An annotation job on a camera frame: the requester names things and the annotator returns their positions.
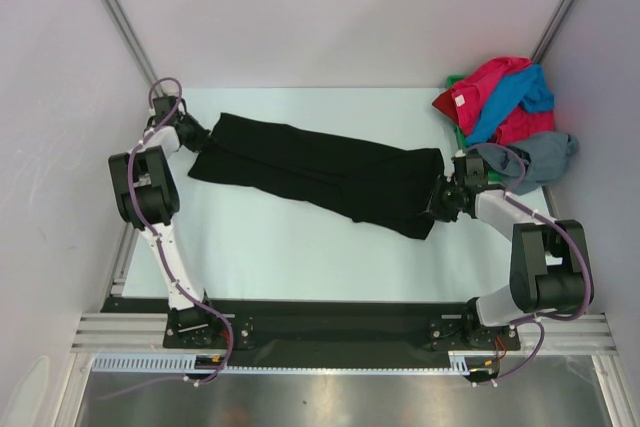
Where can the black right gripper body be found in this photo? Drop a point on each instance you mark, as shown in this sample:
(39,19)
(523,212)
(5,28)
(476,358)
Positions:
(445,204)

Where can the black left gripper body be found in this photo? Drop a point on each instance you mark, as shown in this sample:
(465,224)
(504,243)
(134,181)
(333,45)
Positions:
(197,135)

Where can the black t shirt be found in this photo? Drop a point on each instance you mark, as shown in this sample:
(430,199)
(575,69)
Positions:
(364,181)

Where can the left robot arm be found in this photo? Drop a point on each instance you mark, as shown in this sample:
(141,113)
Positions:
(147,199)

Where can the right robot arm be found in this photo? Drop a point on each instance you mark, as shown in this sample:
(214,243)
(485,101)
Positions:
(549,273)

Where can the green plastic bin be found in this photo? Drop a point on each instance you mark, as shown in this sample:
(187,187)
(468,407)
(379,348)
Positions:
(459,136)

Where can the pink t shirt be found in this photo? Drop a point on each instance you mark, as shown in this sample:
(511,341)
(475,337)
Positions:
(452,100)

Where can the grey t shirt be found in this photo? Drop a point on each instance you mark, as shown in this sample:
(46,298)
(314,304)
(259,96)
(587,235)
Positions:
(540,160)

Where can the blue t shirt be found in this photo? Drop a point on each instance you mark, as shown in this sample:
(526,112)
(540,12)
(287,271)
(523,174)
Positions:
(511,106)

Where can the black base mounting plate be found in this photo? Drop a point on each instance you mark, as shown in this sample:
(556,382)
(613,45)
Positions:
(325,335)

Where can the right aluminium corner post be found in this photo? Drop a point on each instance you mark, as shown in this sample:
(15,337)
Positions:
(552,29)

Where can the aluminium corner post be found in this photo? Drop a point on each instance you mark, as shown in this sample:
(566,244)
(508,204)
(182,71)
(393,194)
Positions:
(552,29)
(123,25)

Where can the white slotted cable duct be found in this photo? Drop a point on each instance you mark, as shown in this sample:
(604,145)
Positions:
(150,362)

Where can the left aluminium corner post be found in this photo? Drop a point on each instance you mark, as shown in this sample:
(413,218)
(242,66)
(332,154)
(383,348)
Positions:
(123,25)

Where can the aluminium frame rail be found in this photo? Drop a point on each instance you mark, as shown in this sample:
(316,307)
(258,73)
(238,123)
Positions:
(144,333)

